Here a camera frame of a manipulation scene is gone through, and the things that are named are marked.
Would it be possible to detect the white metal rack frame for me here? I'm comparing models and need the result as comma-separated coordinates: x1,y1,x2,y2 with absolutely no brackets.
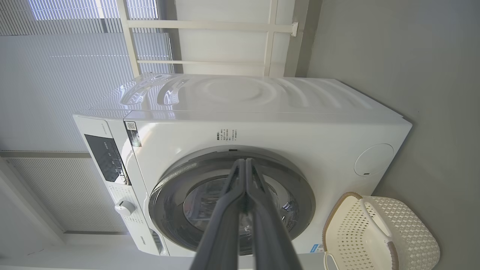
116,0,299,78

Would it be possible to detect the cream plastic laundry basket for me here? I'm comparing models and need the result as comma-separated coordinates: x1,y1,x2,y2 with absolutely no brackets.
322,192,441,270

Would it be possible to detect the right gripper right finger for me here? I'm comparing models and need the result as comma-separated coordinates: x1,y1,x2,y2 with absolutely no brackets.
246,158,303,270

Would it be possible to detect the white washer control knob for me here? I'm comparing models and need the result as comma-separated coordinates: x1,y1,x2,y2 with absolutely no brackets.
114,200,136,217

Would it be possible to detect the white window blind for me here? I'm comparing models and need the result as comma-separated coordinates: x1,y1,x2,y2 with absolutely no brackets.
6,157,129,233
0,0,175,153

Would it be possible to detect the small printed text sticker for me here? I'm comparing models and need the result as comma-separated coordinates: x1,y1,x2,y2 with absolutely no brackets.
216,129,236,143

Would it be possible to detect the black washer display panel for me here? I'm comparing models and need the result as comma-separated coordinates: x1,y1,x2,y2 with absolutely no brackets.
84,134,130,185

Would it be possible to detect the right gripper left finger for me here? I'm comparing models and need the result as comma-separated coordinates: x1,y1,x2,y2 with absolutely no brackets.
189,159,248,270

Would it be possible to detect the white front-load washing machine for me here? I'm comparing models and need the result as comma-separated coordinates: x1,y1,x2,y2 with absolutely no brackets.
72,72,413,258

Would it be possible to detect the round white filter cover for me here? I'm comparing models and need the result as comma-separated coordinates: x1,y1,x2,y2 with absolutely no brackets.
354,143,395,177

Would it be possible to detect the QR code sticker strip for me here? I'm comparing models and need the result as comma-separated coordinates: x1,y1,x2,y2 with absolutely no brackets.
124,121,143,147

